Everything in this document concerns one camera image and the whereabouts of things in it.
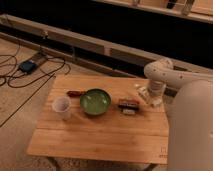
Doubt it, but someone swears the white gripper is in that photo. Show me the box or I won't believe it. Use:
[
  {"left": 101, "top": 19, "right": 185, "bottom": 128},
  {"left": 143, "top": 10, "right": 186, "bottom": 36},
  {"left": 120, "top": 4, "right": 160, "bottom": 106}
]
[{"left": 137, "top": 80, "right": 166, "bottom": 108}]

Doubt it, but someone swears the dark snack bar packet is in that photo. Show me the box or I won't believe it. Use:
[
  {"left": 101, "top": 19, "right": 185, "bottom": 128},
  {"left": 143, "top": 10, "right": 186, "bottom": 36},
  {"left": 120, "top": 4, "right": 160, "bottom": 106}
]
[{"left": 118, "top": 99, "right": 139, "bottom": 110}]

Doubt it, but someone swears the wooden slatted table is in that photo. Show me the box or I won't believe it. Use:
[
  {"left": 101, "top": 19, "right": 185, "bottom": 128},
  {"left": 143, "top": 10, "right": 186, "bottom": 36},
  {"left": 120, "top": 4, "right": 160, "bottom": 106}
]
[{"left": 27, "top": 75, "right": 168, "bottom": 164}]

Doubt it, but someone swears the black power adapter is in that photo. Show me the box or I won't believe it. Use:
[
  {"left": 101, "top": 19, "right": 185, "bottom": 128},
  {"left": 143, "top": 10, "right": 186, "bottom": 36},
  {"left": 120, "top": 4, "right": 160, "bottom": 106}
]
[{"left": 18, "top": 60, "right": 36, "bottom": 74}]

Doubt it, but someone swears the black floor cable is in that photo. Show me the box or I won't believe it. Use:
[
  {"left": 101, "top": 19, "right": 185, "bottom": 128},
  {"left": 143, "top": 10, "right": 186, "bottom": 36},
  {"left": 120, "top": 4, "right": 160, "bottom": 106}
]
[{"left": 0, "top": 43, "right": 72, "bottom": 129}]

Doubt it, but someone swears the green ceramic bowl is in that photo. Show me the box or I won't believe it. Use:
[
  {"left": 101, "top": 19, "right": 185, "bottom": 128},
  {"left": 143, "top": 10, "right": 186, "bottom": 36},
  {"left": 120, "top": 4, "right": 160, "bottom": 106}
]
[{"left": 80, "top": 89, "right": 111, "bottom": 116}]

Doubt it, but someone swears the small white packet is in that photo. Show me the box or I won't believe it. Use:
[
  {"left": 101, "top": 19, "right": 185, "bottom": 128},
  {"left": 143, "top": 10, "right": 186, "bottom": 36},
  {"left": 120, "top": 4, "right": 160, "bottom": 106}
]
[{"left": 122, "top": 109, "right": 136, "bottom": 116}]

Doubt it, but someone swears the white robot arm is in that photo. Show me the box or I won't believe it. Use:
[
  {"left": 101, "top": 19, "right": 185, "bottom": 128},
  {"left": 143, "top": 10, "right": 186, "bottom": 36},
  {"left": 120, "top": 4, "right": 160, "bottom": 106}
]
[{"left": 142, "top": 58, "right": 213, "bottom": 171}]

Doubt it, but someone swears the translucent plastic cup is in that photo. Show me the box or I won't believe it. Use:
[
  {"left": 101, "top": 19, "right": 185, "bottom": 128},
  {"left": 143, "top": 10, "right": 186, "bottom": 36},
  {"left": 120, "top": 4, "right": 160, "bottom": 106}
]
[{"left": 52, "top": 97, "right": 71, "bottom": 120}]

